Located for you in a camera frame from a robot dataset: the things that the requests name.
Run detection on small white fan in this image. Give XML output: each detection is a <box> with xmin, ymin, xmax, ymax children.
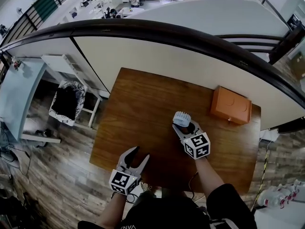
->
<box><xmin>173</xmin><ymin>111</ymin><xmax>192</xmax><ymax>128</ymax></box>

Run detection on black floor cables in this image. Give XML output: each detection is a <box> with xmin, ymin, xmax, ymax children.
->
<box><xmin>0</xmin><ymin>149</ymin><xmax>31</xmax><ymax>176</ymax></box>

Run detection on cardboard box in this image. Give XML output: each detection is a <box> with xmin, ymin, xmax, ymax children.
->
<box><xmin>289</xmin><ymin>52</ymin><xmax>305</xmax><ymax>78</ymax></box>

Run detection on patterned white basket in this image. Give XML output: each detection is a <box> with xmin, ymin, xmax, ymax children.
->
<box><xmin>49</xmin><ymin>80</ymin><xmax>86</xmax><ymax>127</ymax></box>

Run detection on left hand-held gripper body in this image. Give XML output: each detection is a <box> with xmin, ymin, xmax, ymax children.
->
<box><xmin>108</xmin><ymin>164</ymin><xmax>142</xmax><ymax>196</ymax></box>

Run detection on green banner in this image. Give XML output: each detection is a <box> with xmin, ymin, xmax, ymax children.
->
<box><xmin>33</xmin><ymin>0</ymin><xmax>58</xmax><ymax>22</ymax></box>

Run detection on white shelf rack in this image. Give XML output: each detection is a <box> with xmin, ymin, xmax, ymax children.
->
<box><xmin>41</xmin><ymin>53</ymin><xmax>103</xmax><ymax>128</ymax></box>

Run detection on white desk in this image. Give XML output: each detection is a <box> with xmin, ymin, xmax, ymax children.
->
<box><xmin>0</xmin><ymin>61</ymin><xmax>48</xmax><ymax>143</ymax></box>

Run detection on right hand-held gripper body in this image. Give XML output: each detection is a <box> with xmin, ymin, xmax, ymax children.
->
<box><xmin>182</xmin><ymin>131</ymin><xmax>212</xmax><ymax>161</ymax></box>

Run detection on pack of water bottles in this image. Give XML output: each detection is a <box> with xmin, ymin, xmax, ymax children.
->
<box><xmin>257</xmin><ymin>179</ymin><xmax>305</xmax><ymax>209</ymax></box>

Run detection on black curved handrail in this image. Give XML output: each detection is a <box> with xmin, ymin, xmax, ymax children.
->
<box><xmin>0</xmin><ymin>18</ymin><xmax>305</xmax><ymax>133</ymax></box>

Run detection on orange box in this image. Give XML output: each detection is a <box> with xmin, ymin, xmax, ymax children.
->
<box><xmin>209</xmin><ymin>85</ymin><xmax>253</xmax><ymax>126</ymax></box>

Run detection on white railing panel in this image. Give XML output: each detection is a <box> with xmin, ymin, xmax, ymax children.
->
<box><xmin>71</xmin><ymin>29</ymin><xmax>305</xmax><ymax>131</ymax></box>

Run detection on person's right forearm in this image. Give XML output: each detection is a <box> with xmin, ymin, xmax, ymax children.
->
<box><xmin>194</xmin><ymin>156</ymin><xmax>225</xmax><ymax>199</ymax></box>

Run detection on yellow black striped tape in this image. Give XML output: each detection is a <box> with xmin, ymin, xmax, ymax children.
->
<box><xmin>252</xmin><ymin>146</ymin><xmax>271</xmax><ymax>207</ymax></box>

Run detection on black bag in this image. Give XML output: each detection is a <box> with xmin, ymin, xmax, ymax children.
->
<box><xmin>0</xmin><ymin>194</ymin><xmax>36</xmax><ymax>229</ymax></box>

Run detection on black metal railing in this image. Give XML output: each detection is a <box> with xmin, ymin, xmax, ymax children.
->
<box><xmin>218</xmin><ymin>33</ymin><xmax>298</xmax><ymax>64</ymax></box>

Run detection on person's black shirt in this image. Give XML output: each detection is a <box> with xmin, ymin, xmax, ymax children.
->
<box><xmin>77</xmin><ymin>182</ymin><xmax>259</xmax><ymax>229</ymax></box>

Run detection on black clothes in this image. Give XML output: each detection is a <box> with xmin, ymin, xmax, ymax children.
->
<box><xmin>51</xmin><ymin>87</ymin><xmax>81</xmax><ymax>120</ymax></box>

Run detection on person's left forearm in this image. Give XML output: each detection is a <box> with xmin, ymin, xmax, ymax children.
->
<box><xmin>97</xmin><ymin>191</ymin><xmax>127</xmax><ymax>229</ymax></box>

